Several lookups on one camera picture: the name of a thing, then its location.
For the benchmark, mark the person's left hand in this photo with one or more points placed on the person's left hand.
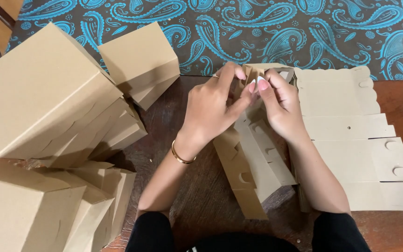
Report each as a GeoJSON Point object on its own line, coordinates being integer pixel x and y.
{"type": "Point", "coordinates": [208, 105]}

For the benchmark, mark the person's right hand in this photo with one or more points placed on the person's right hand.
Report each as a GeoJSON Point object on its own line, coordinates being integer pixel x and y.
{"type": "Point", "coordinates": [285, 112]}

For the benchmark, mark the half-folded brown cardboard box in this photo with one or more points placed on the half-folded brown cardboard box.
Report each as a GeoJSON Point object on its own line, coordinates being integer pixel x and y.
{"type": "Point", "coordinates": [257, 168]}

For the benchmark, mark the stack of flat cardboard blanks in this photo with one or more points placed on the stack of flat cardboard blanks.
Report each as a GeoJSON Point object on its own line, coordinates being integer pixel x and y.
{"type": "Point", "coordinates": [348, 154]}

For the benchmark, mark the brown blue paisley cloth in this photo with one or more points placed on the brown blue paisley cloth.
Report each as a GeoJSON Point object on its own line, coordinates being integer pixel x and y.
{"type": "Point", "coordinates": [275, 31]}

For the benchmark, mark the person's black clothing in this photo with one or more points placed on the person's black clothing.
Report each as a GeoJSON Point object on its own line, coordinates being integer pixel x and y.
{"type": "Point", "coordinates": [222, 241]}

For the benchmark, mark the pile of assembled cardboard boxes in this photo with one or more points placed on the pile of assembled cardboard boxes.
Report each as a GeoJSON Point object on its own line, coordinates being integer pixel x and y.
{"type": "Point", "coordinates": [44, 105]}

